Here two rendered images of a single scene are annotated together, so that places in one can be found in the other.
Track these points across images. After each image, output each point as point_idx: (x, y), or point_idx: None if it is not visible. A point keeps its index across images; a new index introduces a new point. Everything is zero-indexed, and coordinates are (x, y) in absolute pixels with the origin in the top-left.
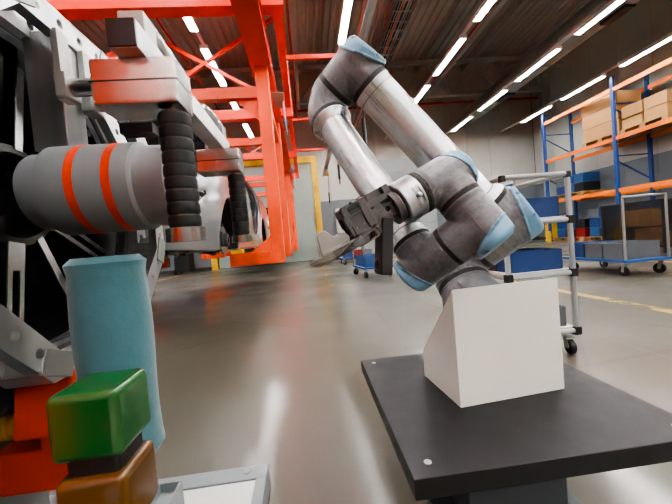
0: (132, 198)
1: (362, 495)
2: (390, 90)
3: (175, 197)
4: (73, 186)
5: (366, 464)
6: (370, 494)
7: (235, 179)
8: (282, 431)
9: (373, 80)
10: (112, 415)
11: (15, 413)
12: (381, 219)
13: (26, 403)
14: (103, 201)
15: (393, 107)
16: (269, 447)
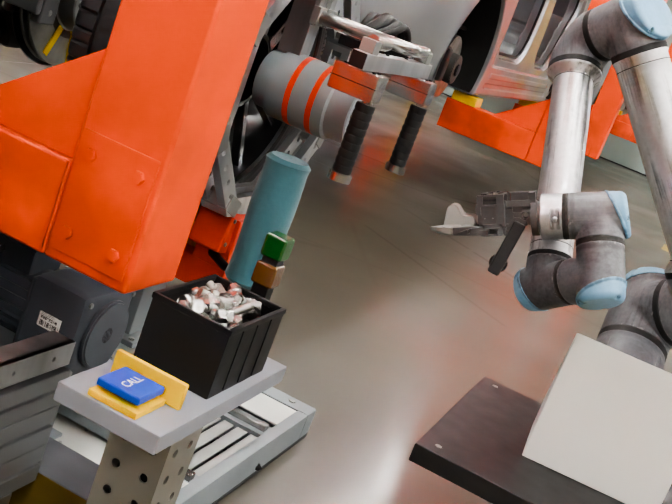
0: (321, 120)
1: (390, 498)
2: (647, 77)
3: (343, 154)
4: (290, 95)
5: (418, 487)
6: (398, 502)
7: (415, 111)
8: (351, 408)
9: (632, 57)
10: (283, 248)
11: (195, 221)
12: (513, 222)
13: (203, 219)
14: (303, 113)
15: (641, 98)
16: (326, 410)
